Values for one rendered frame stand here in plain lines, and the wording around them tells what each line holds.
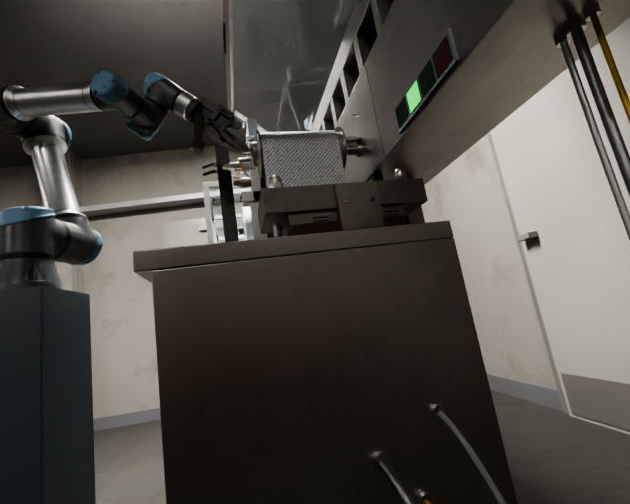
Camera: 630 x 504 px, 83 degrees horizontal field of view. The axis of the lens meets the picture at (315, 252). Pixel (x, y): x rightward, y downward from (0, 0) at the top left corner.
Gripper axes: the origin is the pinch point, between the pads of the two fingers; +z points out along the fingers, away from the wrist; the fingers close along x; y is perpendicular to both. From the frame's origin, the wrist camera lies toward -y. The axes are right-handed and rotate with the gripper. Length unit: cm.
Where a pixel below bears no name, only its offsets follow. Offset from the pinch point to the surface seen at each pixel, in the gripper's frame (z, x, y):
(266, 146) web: 6.0, -7.4, 1.8
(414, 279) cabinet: 54, -33, -18
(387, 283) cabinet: 49, -33, -22
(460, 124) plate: 46, -33, 23
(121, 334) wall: -81, 341, -110
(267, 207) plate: 19.0, -27.2, -20.7
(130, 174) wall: -189, 339, 47
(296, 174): 17.7, -7.5, -0.4
